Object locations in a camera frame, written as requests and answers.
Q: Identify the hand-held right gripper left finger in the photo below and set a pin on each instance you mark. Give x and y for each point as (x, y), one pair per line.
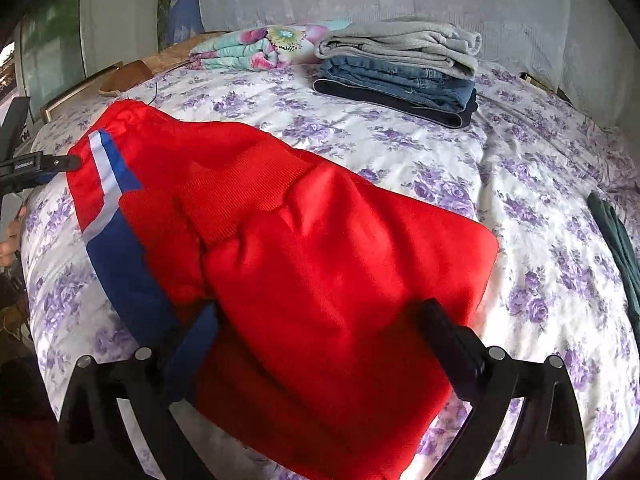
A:
(187, 360)

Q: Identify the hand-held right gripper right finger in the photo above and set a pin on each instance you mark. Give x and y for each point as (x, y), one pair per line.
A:
(457, 355)

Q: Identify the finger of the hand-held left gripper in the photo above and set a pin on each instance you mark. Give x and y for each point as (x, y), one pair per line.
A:
(45, 165)

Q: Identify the red jacket with blue stripe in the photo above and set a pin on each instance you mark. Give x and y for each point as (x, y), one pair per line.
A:
(325, 260)

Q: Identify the folded black pants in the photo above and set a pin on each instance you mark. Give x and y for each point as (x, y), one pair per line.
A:
(450, 119)

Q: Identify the folded grey pants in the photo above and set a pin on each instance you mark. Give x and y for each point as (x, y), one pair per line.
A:
(400, 42)

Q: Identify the person's left hand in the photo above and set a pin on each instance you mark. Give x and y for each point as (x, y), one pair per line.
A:
(7, 250)

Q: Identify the window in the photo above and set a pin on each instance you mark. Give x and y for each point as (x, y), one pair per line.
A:
(50, 45)

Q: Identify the brown wooden board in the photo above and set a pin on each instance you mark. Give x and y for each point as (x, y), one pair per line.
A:
(127, 77)

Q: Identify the purple floral bed sheet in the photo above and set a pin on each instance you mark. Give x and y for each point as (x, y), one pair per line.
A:
(525, 210)

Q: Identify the dark green cloth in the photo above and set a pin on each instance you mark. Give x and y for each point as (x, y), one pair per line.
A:
(620, 255)

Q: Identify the folded colourful floral blanket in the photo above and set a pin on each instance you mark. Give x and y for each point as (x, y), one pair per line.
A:
(250, 50)

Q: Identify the folded blue jeans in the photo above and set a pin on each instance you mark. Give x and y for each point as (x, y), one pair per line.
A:
(400, 82)

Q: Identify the wooden frame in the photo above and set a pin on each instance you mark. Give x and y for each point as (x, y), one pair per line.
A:
(75, 91)

